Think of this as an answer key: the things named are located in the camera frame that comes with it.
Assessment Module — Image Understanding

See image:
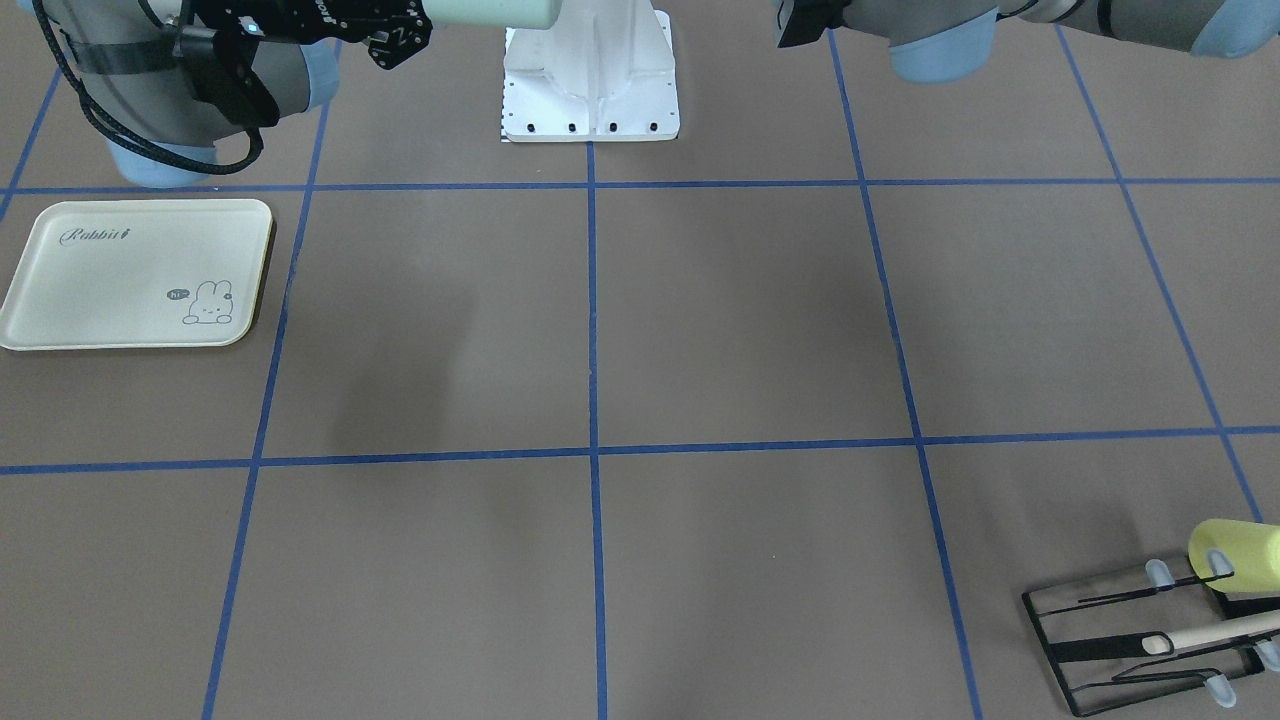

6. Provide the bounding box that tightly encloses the cream rabbit tray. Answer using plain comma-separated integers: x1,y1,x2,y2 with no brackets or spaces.
1,199,275,351

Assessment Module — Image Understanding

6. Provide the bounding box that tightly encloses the black wire cup rack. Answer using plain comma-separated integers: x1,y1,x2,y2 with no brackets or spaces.
1021,555,1277,717

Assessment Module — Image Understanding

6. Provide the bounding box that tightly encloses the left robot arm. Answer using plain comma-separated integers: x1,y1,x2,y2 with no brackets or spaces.
773,1,1279,85

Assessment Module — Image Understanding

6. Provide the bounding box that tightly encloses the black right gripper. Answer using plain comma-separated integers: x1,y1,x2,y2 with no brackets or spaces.
189,1,433,70

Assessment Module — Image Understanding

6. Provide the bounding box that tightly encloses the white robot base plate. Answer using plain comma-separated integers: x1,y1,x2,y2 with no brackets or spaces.
500,1,681,143

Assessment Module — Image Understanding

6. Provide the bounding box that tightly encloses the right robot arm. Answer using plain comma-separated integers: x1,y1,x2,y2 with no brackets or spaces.
22,1,433,188

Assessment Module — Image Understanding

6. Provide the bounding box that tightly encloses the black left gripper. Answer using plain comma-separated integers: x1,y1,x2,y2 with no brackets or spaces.
774,0,851,47

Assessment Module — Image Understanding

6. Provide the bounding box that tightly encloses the pale green cup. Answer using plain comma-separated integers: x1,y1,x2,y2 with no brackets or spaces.
421,0,563,29

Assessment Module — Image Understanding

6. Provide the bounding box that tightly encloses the yellow cup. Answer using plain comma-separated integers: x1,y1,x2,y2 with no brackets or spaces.
1187,518,1279,594

